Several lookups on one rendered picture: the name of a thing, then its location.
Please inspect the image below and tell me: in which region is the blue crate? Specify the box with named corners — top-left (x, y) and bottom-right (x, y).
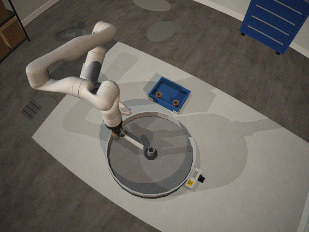
top-left (148, 77), bottom-right (191, 114)

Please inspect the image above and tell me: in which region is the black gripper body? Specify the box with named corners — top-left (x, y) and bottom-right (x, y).
top-left (105, 121), bottom-right (123, 132)

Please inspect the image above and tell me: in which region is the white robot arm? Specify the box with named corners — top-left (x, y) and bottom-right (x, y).
top-left (26, 21), bottom-right (132, 127)

